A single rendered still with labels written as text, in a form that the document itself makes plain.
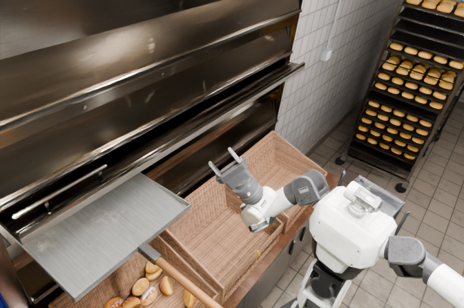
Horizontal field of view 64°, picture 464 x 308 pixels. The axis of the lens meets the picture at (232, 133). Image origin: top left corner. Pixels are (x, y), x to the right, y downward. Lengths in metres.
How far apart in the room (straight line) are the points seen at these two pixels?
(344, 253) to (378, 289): 1.66
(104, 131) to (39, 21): 0.47
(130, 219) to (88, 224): 0.16
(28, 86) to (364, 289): 2.56
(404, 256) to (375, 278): 1.76
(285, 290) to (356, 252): 1.49
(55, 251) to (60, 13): 0.83
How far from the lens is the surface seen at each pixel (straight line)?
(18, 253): 1.57
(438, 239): 3.70
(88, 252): 1.50
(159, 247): 2.02
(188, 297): 1.99
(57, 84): 1.25
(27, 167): 1.34
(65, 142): 1.38
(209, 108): 1.81
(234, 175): 1.27
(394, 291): 3.15
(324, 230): 1.45
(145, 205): 1.62
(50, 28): 1.19
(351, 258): 1.45
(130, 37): 1.39
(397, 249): 1.41
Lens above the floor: 2.36
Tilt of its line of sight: 36 degrees down
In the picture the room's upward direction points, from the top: 8 degrees clockwise
